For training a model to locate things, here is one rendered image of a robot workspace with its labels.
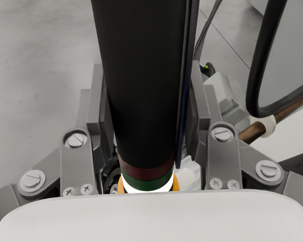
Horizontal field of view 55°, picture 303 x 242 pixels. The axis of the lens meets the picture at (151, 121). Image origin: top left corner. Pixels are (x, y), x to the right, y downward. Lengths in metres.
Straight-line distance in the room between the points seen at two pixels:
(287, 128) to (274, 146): 0.04
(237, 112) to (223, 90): 0.05
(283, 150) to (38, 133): 1.82
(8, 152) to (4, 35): 1.46
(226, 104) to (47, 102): 1.89
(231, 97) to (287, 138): 0.14
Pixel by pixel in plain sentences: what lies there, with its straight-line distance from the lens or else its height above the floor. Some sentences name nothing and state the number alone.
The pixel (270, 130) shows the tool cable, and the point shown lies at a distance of 0.29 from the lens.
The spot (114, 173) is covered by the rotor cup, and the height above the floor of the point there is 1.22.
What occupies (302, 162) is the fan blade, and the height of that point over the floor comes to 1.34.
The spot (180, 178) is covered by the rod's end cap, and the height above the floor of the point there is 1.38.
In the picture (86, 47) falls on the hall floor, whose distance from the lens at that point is 2.84.
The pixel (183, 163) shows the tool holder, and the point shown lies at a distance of 0.25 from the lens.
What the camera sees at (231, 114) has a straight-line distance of 0.65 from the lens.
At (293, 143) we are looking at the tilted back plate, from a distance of 0.59.
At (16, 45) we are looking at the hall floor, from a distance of 3.10.
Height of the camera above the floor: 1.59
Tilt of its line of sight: 49 degrees down
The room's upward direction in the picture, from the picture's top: 1 degrees counter-clockwise
